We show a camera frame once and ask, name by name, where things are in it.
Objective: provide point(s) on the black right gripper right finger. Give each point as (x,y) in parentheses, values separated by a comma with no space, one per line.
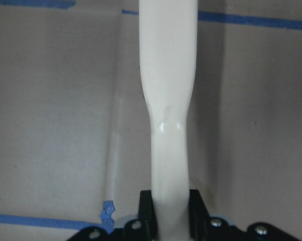
(198,216)

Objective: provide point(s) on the white brush black bristles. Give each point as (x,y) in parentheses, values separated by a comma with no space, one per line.
(168,47)

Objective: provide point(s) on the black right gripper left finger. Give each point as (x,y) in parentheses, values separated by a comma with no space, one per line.
(147,213)

